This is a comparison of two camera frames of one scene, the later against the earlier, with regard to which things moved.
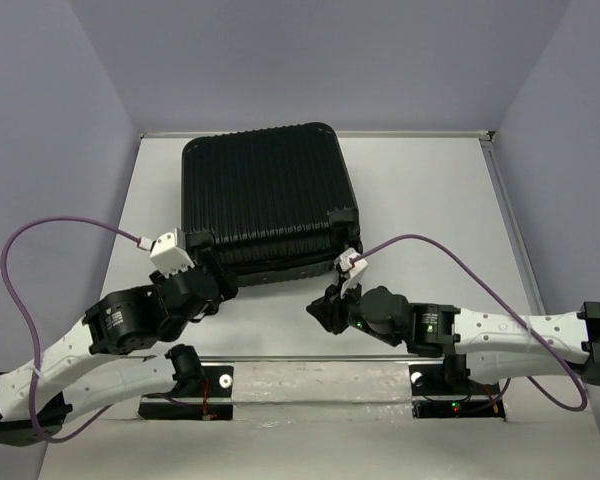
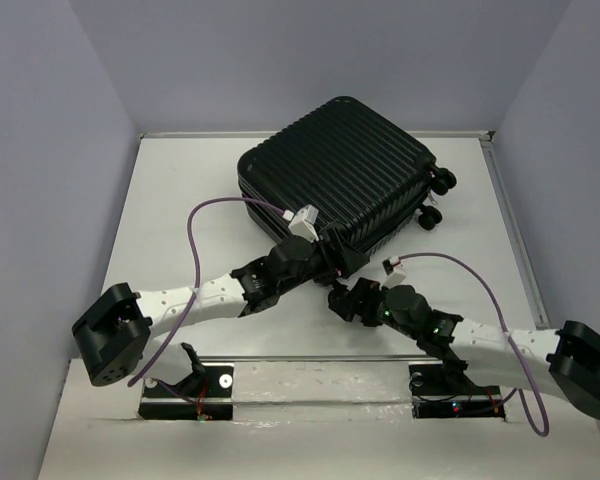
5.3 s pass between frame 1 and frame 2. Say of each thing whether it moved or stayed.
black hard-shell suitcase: moved
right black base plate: stayed
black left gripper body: moved
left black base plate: stayed
